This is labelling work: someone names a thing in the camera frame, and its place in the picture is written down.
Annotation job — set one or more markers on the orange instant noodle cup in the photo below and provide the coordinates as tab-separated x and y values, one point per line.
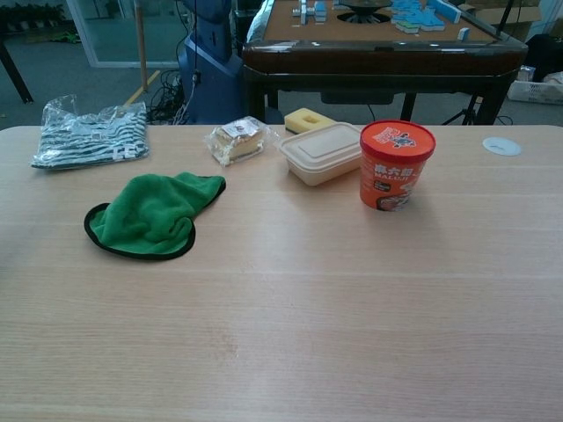
393	171

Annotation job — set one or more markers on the yellow sponge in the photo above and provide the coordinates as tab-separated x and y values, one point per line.
299	119

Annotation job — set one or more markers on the dark wooden mahjong table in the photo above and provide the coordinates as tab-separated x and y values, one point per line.
378	57

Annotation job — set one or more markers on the upright blue mahjong tiles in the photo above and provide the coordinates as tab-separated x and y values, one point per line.
319	13

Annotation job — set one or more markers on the green microfibre cloth black trim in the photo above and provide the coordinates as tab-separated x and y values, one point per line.
149	215

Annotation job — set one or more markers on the blue machine base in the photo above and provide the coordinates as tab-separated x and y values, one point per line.
215	88

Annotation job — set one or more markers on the black slanted table leg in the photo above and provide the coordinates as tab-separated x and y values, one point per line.
15	74

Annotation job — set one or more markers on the wrapped cake slice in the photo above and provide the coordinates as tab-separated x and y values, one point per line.
237	140

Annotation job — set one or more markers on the black tripod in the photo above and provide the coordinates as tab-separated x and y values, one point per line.
466	114

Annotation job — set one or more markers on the cardboard box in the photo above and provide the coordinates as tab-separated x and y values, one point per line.
523	13

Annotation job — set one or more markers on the single blue mahjong tile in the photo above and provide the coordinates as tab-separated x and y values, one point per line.
462	34

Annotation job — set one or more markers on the beige lidded food container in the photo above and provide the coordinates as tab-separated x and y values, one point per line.
321	154

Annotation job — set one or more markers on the white plastic basket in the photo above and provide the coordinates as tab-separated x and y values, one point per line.
534	92

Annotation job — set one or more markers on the glass door with white frame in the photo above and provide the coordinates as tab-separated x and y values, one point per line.
114	39

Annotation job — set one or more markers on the pile of blue mahjong tiles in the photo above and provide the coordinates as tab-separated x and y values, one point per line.
418	17

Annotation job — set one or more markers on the wooden pole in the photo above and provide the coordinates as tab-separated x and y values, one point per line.
141	44

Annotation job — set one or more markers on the striped garment in plastic bag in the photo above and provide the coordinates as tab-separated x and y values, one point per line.
97	136

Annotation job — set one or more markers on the black mahjong table centre dome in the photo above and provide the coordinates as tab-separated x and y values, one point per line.
363	5

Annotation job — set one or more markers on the black bag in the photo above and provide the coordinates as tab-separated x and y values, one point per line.
545	57

